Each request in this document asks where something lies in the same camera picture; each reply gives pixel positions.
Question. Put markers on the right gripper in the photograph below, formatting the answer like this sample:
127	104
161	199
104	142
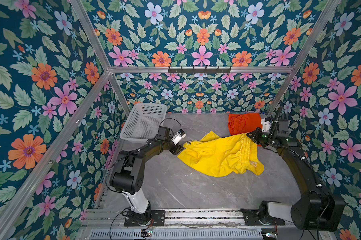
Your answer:
255	137

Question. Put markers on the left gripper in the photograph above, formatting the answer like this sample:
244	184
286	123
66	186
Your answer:
177	149

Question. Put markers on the orange shorts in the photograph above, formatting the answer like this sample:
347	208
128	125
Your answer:
245	123

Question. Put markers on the yellow shorts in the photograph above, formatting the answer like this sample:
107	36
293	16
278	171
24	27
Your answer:
219	157

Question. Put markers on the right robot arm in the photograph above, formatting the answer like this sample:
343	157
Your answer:
317	209

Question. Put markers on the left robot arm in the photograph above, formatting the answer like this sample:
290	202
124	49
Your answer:
128	174

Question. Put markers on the white plastic basket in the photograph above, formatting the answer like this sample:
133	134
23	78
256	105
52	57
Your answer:
143	122

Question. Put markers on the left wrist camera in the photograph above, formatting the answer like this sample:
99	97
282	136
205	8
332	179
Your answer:
168	135

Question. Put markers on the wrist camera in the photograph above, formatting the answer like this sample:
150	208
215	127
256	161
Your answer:
168	135
270	125

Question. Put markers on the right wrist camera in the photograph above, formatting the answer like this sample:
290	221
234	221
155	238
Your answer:
270	125

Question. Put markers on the aluminium mounting rail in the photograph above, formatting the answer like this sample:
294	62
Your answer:
184	217

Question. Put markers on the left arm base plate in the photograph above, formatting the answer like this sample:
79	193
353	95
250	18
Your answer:
154	218

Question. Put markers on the black hook rail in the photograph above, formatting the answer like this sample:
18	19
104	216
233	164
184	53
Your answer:
199	70

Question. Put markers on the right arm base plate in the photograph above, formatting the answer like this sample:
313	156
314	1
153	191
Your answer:
260	218

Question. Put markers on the white vented cable duct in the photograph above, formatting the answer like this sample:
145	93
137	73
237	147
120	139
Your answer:
176	234

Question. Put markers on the aluminium frame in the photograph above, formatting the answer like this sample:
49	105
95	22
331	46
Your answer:
71	70

